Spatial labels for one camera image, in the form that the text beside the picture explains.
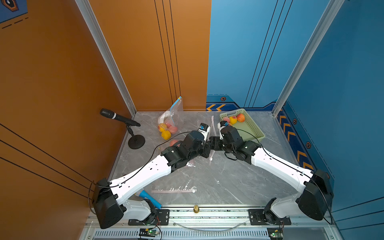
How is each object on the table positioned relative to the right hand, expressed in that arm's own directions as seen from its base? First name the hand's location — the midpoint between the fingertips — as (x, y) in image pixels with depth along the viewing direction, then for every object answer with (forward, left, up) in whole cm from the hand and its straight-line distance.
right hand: (211, 140), depth 81 cm
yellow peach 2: (+14, +29, -13) cm, 35 cm away
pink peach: (+18, +25, -12) cm, 33 cm away
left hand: (-4, +1, +6) cm, 7 cm away
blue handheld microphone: (-26, +31, -18) cm, 44 cm away
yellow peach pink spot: (+29, -18, -14) cm, 37 cm away
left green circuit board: (-39, +31, -20) cm, 54 cm away
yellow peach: (+15, +31, -7) cm, 35 cm away
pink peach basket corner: (+29, -13, -13) cm, 34 cm away
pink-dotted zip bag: (-6, +13, -16) cm, 22 cm away
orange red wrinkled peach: (+31, -24, -14) cm, 41 cm away
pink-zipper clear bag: (-19, +14, -19) cm, 30 cm away
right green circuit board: (-39, -30, -22) cm, 54 cm away
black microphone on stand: (+11, +51, -17) cm, 55 cm away
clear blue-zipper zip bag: (+15, +25, -2) cm, 29 cm away
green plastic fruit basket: (+23, -29, -18) cm, 41 cm away
